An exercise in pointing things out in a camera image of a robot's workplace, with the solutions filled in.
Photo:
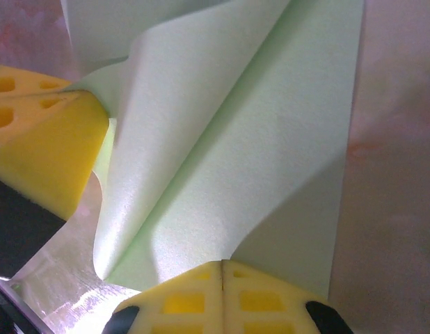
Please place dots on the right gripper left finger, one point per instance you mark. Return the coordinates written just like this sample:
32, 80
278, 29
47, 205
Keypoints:
201, 288

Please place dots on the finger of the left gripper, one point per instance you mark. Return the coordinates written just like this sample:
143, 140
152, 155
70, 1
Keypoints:
23, 81
55, 146

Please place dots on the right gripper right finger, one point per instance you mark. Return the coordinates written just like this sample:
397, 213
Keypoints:
232, 288

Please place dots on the light green paper sheet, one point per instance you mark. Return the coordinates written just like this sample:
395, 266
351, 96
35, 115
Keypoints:
218, 139

